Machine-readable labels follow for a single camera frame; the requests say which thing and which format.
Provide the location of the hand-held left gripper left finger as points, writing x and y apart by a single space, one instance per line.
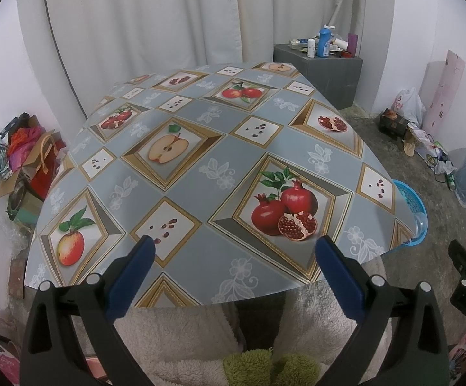
130 277

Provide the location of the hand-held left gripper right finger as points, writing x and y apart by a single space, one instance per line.
341 281

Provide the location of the blue plastic basket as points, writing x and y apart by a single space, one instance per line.
411 201

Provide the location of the fruit print tablecloth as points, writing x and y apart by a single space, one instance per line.
200 257

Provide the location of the white fluffy robe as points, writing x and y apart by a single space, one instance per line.
184 341

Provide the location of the small crumpled white bag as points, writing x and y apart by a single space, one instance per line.
445 167

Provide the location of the red brick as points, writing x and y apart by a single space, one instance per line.
17 277

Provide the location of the torn cardboard piece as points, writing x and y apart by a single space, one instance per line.
409 145

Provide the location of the red gift bag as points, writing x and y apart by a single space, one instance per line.
46 177

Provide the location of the white red plastic bag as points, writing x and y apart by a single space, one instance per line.
419 136

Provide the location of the dark round tin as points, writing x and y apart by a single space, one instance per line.
19 201

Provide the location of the cardboard box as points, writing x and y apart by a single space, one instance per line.
19 173

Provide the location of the black box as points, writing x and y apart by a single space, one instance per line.
393 124

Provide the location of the translucent white plastic bag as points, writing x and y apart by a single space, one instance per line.
409 106

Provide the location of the red pink cloth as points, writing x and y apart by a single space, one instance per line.
23 144

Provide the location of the pink board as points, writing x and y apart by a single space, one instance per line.
446 88

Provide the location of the grey cabinet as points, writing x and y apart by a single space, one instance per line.
317 80

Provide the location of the small white bottle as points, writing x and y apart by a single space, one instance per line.
312 48

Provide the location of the white tube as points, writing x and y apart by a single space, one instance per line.
339 43

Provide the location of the purple cup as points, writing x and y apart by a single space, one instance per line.
353 42

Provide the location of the blue plastic bottle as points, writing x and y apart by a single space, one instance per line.
324 42

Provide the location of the flat white box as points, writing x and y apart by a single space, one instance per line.
298 44

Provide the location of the white curtain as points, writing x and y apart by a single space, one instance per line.
156 20

